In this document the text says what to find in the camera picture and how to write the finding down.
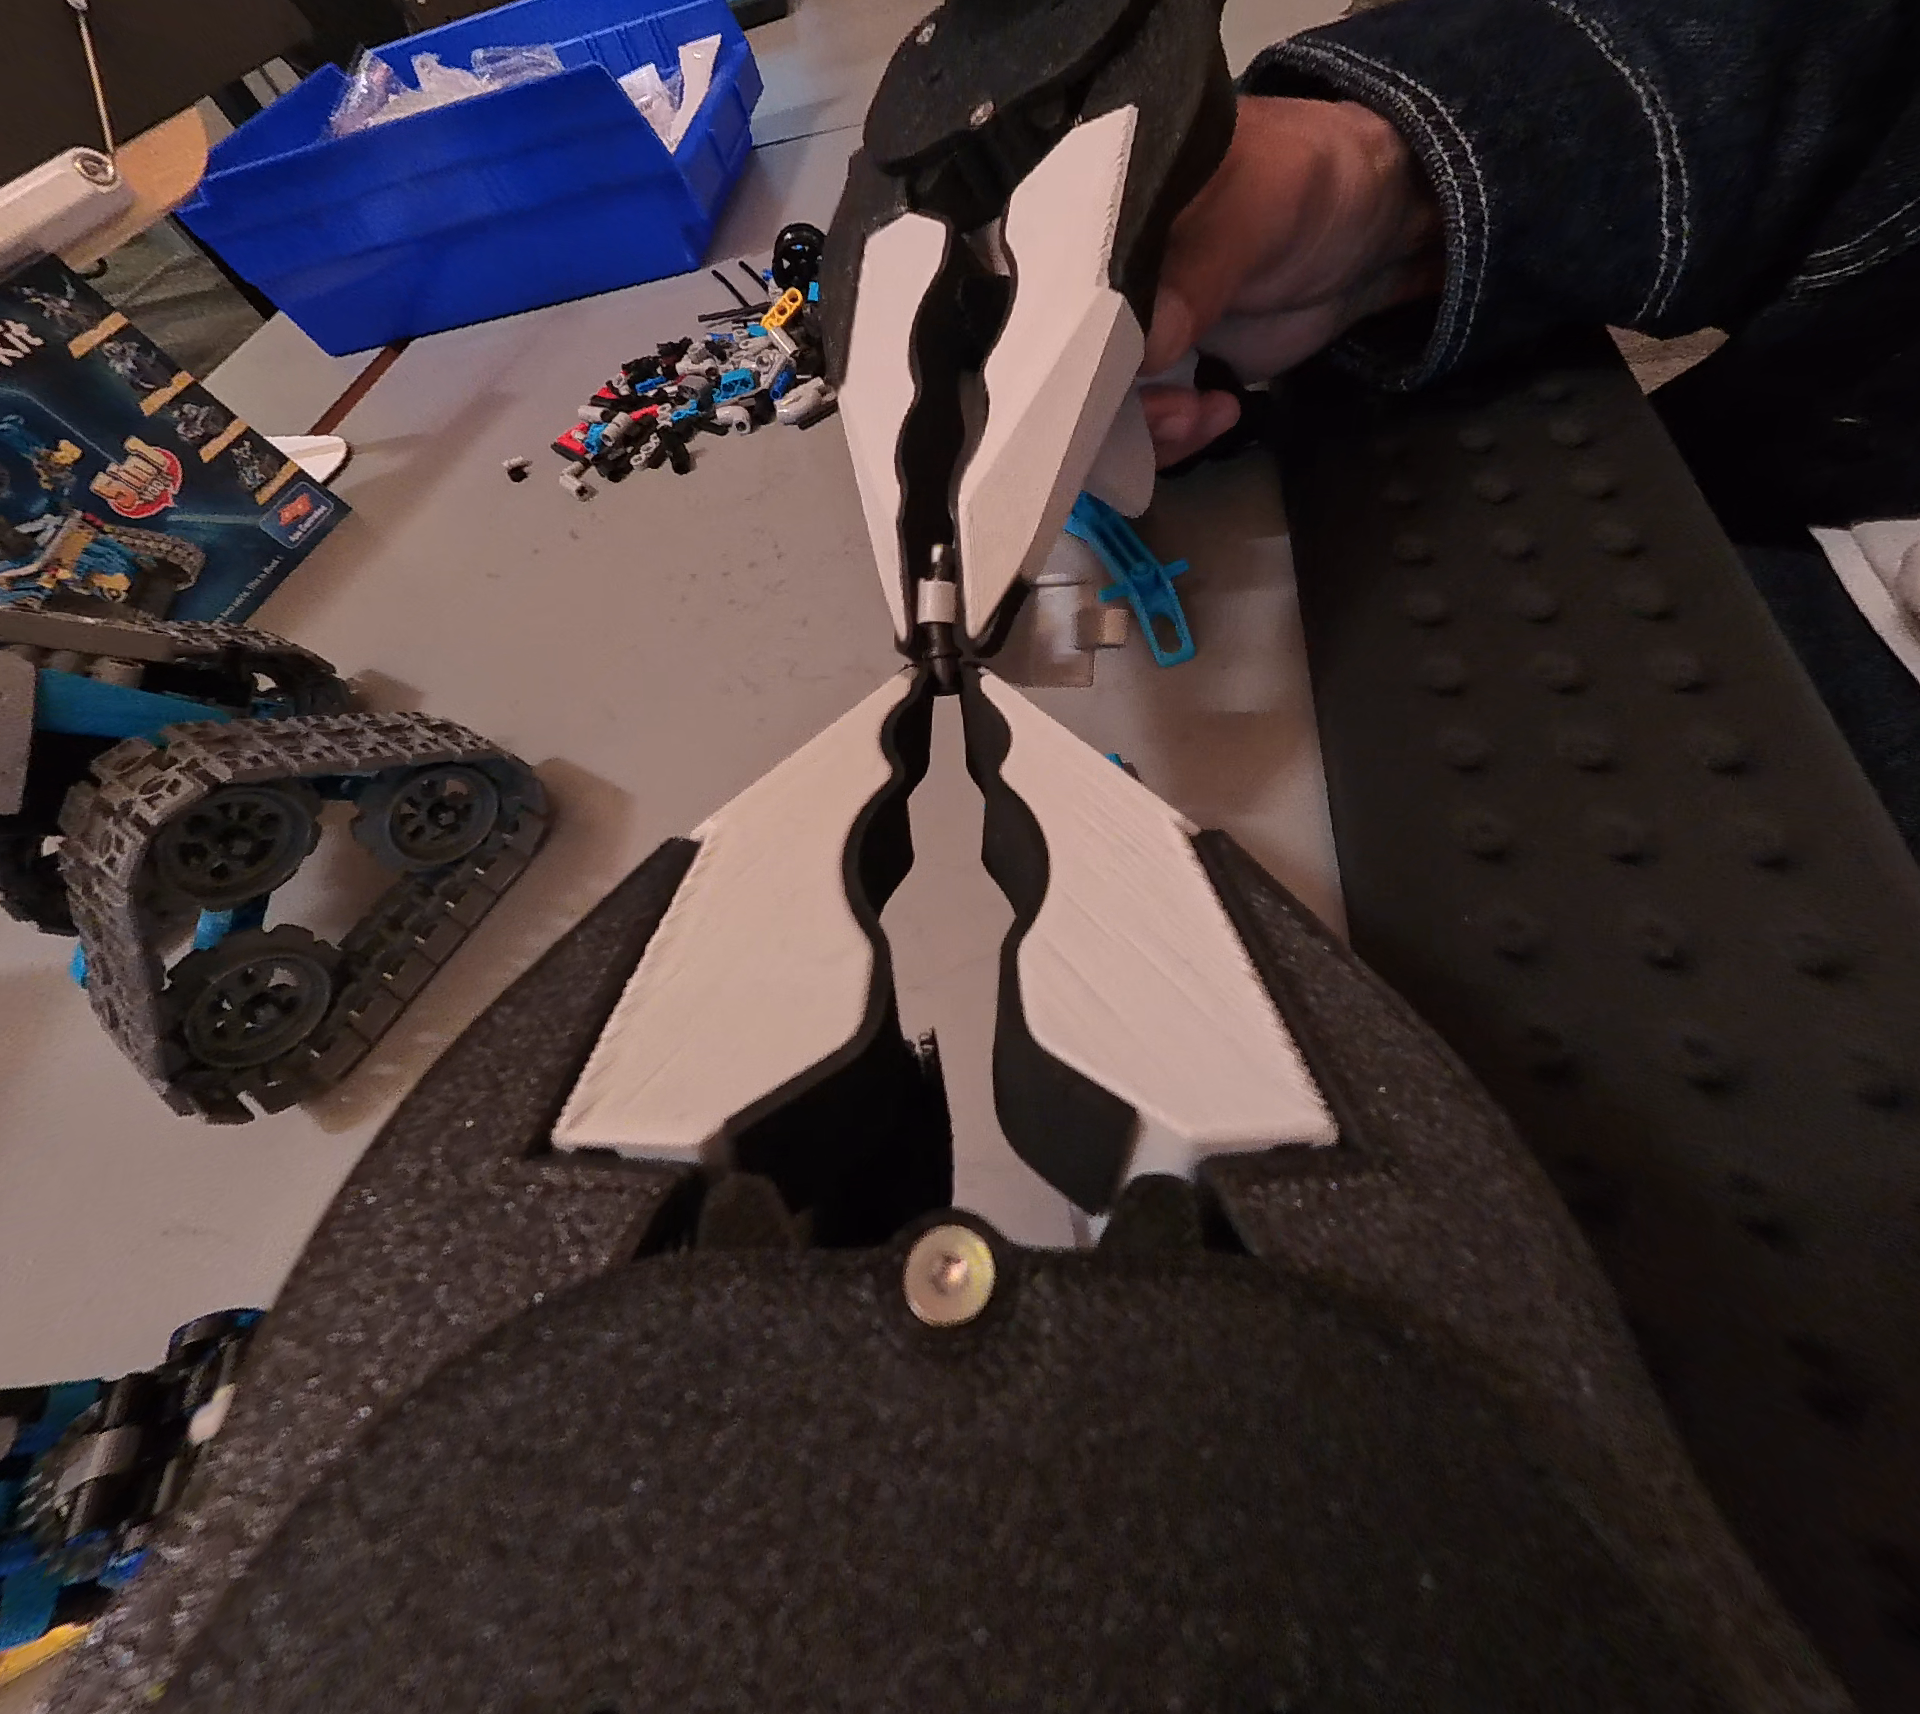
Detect grey desk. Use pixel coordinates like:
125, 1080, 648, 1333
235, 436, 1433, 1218
0, 0, 1351, 1714

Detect white paper sheet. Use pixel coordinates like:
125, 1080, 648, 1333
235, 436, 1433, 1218
216, 417, 368, 498

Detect black blue motor assembly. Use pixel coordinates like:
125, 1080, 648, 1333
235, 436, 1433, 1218
0, 1303, 266, 1672

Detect person's white shirt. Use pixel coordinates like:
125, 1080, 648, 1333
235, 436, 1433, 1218
1809, 514, 1920, 682

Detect clear plastic bags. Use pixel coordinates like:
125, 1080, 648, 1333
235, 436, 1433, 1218
316, 33, 721, 171

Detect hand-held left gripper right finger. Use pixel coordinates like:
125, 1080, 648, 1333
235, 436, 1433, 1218
975, 679, 1345, 1152

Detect blue plastic bin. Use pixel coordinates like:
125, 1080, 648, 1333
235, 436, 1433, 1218
173, 0, 767, 360

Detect person's right forearm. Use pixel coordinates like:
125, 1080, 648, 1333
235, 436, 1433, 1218
1246, 0, 1920, 442

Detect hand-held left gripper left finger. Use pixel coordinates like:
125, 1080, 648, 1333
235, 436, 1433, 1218
550, 679, 917, 1162

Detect blue racket-shaped piece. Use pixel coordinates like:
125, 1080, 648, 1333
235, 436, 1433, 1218
1043, 489, 1195, 672

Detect small robot kit box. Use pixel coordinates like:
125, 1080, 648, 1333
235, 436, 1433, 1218
0, 253, 353, 630

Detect person's right hand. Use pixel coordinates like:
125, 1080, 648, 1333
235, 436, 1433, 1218
1140, 87, 1447, 461

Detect blue tracked toy robot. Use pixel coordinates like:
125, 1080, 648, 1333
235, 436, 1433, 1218
0, 598, 560, 1125

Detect pile of small building pieces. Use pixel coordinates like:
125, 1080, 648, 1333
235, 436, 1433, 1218
504, 223, 842, 491

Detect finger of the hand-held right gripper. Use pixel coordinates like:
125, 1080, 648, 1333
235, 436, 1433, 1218
953, 106, 1147, 630
833, 207, 998, 665

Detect black blue pin piece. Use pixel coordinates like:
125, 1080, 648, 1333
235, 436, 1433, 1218
915, 568, 978, 690

